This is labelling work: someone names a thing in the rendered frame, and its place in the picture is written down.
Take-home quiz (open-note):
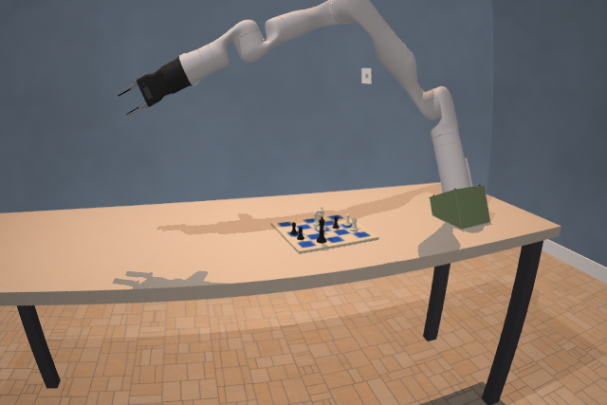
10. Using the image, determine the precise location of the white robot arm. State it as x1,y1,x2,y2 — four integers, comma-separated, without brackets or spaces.
198,0,472,193

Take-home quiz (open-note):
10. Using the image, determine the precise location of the blue and cream chessboard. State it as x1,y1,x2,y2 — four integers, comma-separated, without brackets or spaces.
270,212,379,253

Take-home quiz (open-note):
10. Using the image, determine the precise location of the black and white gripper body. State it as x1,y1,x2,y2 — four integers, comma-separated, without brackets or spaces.
137,49,209,107

